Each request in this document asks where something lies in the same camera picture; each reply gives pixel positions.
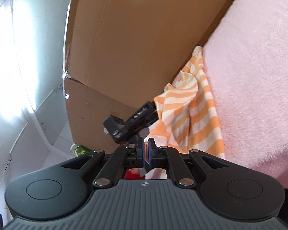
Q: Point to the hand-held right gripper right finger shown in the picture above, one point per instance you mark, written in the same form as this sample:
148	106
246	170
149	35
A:
151	153

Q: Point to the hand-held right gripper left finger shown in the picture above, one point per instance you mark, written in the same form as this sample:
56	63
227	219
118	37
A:
141	153

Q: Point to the orange striped shirt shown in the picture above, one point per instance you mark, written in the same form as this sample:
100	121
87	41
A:
194	105

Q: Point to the person's left forearm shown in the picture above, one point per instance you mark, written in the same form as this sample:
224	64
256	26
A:
132	175

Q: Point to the cardboard box with small label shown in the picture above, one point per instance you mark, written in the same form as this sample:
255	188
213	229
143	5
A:
91	115

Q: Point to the green paper bag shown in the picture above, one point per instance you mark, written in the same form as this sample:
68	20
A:
80	151

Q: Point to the large cardboard box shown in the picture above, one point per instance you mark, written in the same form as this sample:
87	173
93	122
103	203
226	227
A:
134	40

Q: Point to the pink towel blanket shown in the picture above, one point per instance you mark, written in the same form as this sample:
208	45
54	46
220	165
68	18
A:
254	76

